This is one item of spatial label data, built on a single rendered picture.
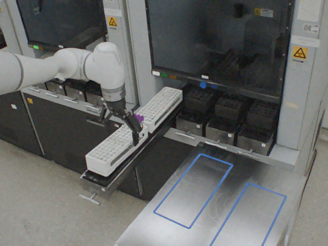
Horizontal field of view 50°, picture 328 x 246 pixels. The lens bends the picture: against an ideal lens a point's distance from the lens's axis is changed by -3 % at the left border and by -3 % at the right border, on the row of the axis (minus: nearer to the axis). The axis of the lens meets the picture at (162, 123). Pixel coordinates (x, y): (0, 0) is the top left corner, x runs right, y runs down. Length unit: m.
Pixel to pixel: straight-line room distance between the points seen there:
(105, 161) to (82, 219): 1.05
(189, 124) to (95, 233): 0.99
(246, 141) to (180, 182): 0.39
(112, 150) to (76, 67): 0.35
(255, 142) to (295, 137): 0.17
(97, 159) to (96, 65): 0.35
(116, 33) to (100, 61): 0.52
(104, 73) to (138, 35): 0.46
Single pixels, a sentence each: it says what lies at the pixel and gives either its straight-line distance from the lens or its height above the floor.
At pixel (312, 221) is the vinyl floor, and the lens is 2.37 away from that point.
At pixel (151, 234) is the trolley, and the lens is 1.22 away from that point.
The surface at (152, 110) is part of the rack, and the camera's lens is 1.65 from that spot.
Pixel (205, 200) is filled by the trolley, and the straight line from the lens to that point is 1.30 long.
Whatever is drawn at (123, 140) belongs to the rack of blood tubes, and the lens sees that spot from 1.49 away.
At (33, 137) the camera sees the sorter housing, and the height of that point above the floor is 0.27.
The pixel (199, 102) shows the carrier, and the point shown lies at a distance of 1.68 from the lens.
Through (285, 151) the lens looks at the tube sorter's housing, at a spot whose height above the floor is 0.73.
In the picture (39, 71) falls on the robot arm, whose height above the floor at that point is 1.38.
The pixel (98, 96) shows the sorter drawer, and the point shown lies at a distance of 1.93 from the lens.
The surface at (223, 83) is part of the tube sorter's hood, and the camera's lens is 1.57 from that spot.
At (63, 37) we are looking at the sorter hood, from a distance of 2.03.
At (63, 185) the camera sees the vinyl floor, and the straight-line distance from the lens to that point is 2.65.
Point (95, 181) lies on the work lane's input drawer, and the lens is 1.43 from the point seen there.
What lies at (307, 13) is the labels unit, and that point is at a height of 1.34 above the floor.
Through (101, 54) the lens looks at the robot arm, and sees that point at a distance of 1.26.
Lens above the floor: 1.80
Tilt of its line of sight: 37 degrees down
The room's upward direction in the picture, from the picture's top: 5 degrees counter-clockwise
